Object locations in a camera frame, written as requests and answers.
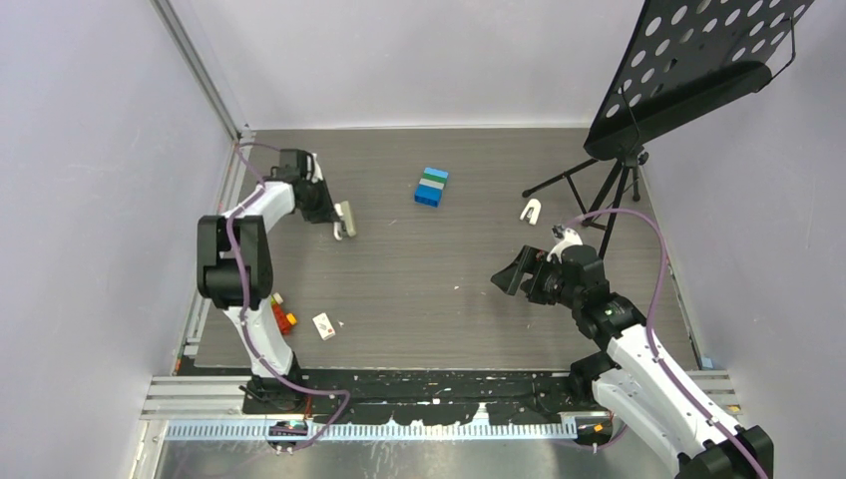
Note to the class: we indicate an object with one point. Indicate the small white stapler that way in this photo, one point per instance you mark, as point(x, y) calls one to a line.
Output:
point(531, 212)

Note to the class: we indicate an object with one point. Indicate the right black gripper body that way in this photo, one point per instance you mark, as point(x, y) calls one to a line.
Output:
point(547, 286)

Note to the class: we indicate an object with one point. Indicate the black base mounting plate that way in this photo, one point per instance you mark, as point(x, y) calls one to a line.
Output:
point(431, 397)

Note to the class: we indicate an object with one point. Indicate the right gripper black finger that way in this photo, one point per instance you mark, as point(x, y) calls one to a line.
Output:
point(531, 256)
point(510, 280)

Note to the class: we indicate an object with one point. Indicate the olive green white stapler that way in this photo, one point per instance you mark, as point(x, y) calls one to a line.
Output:
point(344, 226)

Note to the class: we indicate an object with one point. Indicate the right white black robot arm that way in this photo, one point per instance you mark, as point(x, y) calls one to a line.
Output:
point(631, 375)

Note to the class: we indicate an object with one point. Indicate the black music stand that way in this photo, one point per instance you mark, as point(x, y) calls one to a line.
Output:
point(684, 60)

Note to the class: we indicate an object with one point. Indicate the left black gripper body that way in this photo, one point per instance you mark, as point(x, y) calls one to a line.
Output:
point(319, 208)

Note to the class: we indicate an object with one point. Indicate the blue green toy brick stack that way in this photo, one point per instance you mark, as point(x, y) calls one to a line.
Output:
point(429, 191)

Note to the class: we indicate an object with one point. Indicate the red yellow toy brick car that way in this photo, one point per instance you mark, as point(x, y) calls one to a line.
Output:
point(285, 321)

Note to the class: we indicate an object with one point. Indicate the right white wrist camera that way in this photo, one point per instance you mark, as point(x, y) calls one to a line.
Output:
point(565, 238)

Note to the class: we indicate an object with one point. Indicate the white staples box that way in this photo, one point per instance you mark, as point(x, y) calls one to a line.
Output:
point(324, 326)

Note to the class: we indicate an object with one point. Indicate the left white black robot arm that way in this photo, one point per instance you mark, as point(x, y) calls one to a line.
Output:
point(234, 266)

